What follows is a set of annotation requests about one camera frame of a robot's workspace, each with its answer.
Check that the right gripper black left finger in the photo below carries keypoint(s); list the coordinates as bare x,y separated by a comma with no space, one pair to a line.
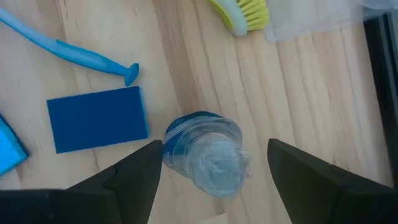
93,205

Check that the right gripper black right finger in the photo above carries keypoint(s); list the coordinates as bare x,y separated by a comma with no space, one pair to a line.
326,199

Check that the blue scrub sponge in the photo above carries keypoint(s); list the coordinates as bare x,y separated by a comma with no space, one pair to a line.
98,119
9,149

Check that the blue dish soap bottle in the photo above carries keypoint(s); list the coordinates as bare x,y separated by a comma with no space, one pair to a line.
208,155

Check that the blue dish brush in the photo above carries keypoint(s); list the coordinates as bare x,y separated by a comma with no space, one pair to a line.
77,56

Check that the yellow-green dish brush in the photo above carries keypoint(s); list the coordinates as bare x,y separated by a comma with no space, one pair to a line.
248,12

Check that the deep clear plastic bin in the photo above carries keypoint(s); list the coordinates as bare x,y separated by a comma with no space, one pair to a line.
311,18

